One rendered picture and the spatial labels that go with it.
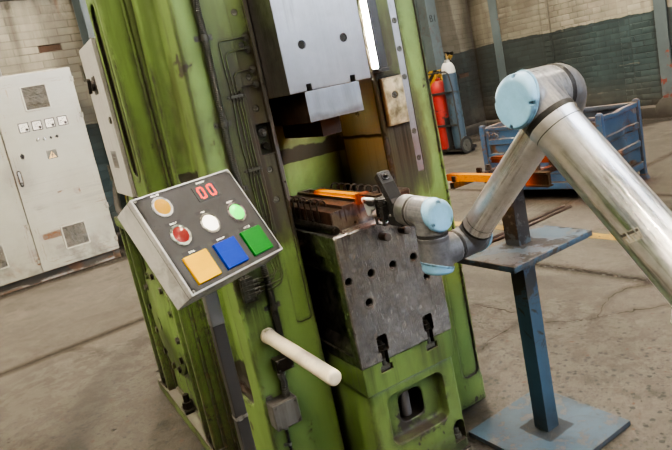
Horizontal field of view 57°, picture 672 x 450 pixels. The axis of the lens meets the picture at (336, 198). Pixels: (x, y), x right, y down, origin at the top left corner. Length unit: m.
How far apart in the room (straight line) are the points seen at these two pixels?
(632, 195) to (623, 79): 8.69
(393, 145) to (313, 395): 0.92
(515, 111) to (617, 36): 8.61
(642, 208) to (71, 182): 6.25
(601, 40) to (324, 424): 8.47
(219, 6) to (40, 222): 5.20
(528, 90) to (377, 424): 1.26
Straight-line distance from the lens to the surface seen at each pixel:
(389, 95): 2.20
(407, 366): 2.14
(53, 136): 6.97
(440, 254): 1.71
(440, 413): 2.35
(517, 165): 1.59
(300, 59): 1.90
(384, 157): 2.24
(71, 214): 7.00
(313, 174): 2.44
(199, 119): 1.91
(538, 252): 2.07
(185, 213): 1.60
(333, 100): 1.94
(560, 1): 10.36
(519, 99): 1.33
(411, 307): 2.09
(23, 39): 7.70
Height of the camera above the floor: 1.37
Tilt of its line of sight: 10 degrees down
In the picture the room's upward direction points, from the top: 12 degrees counter-clockwise
